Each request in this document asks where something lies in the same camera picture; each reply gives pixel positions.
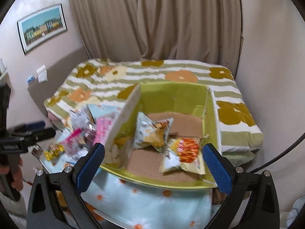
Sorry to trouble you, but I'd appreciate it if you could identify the white blue snack bag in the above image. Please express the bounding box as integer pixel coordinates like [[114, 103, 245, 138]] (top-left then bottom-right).
[[60, 128, 90, 161]]

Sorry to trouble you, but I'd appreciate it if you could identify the Oishi white yellow snack bag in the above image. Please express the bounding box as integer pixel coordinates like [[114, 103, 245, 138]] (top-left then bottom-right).
[[159, 137, 206, 175]]

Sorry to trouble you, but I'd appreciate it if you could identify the grey rice roll snack bag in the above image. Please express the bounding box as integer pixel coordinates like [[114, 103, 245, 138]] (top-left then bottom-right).
[[132, 112, 174, 154]]

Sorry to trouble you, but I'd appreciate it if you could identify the person's left hand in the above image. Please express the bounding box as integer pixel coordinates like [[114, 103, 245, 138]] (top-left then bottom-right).
[[0, 156, 24, 192]]

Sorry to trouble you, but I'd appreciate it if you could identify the pink pillow under quilt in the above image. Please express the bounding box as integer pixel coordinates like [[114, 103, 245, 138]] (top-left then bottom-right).
[[47, 112, 63, 128]]

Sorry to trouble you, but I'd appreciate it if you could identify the gold Pillows snack bag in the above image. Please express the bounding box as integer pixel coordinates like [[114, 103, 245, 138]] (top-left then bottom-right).
[[44, 143, 65, 161]]

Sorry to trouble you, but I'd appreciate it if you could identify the grey white chips bag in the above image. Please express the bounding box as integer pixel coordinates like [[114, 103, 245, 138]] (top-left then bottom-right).
[[69, 104, 95, 130]]

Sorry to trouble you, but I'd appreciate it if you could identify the dark purple snack bag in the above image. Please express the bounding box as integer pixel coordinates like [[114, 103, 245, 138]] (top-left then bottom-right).
[[83, 121, 96, 147]]

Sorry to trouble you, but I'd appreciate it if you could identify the pink Lonio snack bag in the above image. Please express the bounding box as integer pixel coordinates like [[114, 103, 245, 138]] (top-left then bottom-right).
[[93, 117, 113, 144]]

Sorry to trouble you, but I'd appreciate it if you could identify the floral striped green quilt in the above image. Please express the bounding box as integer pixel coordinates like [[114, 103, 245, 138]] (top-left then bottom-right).
[[44, 58, 264, 152]]

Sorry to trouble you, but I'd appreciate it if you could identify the framed landscape picture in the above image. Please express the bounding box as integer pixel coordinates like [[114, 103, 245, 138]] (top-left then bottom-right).
[[17, 4, 67, 54]]

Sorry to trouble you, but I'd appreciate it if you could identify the green cardboard storage box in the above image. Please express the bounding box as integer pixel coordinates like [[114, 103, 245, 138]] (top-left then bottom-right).
[[101, 82, 221, 190]]

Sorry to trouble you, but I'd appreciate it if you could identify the beige curtain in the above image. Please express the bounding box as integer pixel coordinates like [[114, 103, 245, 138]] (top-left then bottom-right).
[[69, 0, 242, 73]]

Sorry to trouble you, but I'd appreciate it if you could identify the black cable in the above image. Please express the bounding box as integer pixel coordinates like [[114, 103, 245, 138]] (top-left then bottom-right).
[[249, 131, 305, 174]]

